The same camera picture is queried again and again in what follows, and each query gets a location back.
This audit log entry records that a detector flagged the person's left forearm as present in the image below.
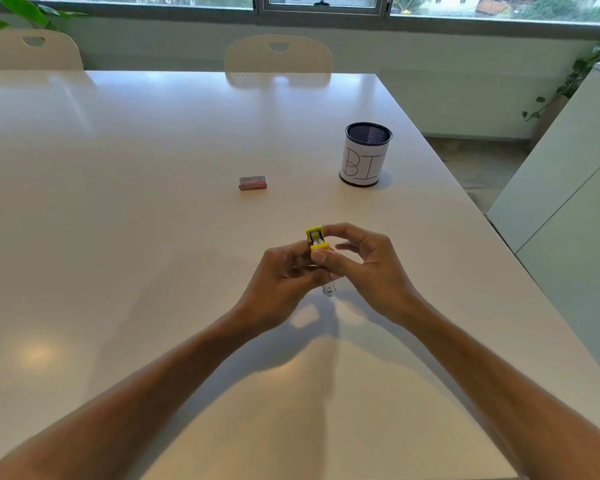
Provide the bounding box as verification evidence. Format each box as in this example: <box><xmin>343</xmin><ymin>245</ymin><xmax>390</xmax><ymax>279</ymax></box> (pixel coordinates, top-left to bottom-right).
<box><xmin>0</xmin><ymin>305</ymin><xmax>282</xmax><ymax>480</ymax></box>

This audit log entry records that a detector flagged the broad-leaf green plant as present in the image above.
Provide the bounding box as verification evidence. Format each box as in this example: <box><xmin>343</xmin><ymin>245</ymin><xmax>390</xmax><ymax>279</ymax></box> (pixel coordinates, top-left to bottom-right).
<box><xmin>0</xmin><ymin>0</ymin><xmax>89</xmax><ymax>31</ymax></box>

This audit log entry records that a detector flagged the small yellow stapler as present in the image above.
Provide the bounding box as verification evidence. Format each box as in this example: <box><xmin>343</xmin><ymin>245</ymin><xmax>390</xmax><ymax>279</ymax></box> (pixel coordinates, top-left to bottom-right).
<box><xmin>305</xmin><ymin>224</ymin><xmax>342</xmax><ymax>298</ymax></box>

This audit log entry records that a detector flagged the trailing green vine plant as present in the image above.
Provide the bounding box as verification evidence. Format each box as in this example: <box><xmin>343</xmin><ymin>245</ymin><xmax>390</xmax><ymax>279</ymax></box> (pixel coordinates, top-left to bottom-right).
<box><xmin>522</xmin><ymin>22</ymin><xmax>600</xmax><ymax>123</ymax></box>

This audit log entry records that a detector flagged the black mesh pen holder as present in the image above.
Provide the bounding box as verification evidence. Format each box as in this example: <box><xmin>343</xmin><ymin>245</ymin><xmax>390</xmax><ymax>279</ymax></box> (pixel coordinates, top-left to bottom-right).
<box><xmin>338</xmin><ymin>122</ymin><xmax>394</xmax><ymax>188</ymax></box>

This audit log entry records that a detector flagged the grey window frame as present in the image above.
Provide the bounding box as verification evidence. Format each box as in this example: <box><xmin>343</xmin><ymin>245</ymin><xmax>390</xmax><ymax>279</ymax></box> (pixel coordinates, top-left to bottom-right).
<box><xmin>0</xmin><ymin>0</ymin><xmax>600</xmax><ymax>26</ymax></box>

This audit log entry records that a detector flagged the person's left hand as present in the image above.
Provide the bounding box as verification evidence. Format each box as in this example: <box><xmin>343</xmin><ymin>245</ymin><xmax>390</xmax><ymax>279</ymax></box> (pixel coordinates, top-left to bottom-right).
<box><xmin>235</xmin><ymin>244</ymin><xmax>332</xmax><ymax>338</ymax></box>

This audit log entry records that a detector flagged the white cabinet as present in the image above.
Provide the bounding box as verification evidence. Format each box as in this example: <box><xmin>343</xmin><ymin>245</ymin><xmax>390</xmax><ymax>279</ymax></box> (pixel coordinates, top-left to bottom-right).
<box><xmin>486</xmin><ymin>62</ymin><xmax>600</xmax><ymax>388</ymax></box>

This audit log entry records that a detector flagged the cream chair with handle hole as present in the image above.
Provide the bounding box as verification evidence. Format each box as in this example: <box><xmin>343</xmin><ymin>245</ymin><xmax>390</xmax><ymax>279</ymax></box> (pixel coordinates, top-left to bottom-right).
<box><xmin>0</xmin><ymin>29</ymin><xmax>85</xmax><ymax>72</ymax></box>
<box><xmin>224</xmin><ymin>35</ymin><xmax>333</xmax><ymax>74</ymax></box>

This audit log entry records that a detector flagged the person's right hand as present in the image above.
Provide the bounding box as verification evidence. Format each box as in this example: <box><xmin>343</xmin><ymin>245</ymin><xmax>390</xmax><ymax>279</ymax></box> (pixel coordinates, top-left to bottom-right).
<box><xmin>323</xmin><ymin>222</ymin><xmax>424</xmax><ymax>329</ymax></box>

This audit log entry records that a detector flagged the person's right forearm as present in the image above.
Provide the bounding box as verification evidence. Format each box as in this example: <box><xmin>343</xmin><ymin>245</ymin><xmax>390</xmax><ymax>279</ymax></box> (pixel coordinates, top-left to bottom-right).
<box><xmin>397</xmin><ymin>294</ymin><xmax>600</xmax><ymax>480</ymax></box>

